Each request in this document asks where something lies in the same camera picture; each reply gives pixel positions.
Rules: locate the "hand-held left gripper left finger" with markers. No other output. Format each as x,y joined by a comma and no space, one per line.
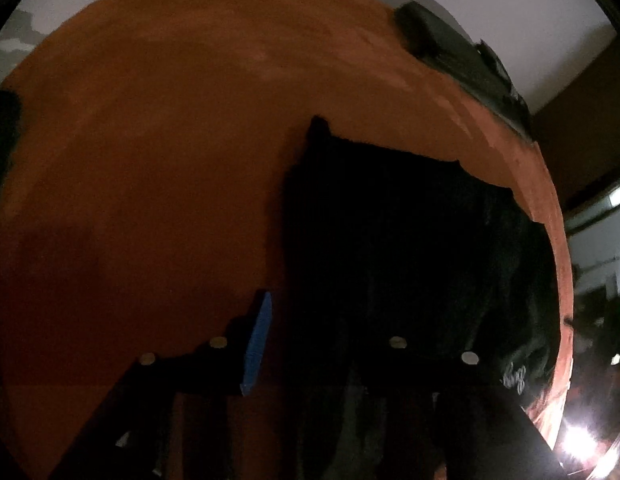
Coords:
257,345

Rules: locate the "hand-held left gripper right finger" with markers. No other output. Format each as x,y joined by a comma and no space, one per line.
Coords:
390,365

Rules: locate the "black garment with white print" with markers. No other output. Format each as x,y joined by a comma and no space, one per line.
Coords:
390,220

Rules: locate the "orange blanket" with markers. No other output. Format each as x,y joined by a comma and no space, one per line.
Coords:
165,135

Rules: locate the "small dark patterned cloth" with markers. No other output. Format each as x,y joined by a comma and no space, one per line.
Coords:
492,60

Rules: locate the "folded dark green clothing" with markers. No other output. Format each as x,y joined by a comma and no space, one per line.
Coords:
455,57

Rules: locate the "bunched dark garment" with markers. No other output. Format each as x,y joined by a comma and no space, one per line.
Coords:
2,135

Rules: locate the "brown wooden door frame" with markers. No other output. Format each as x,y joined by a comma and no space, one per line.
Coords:
585,135

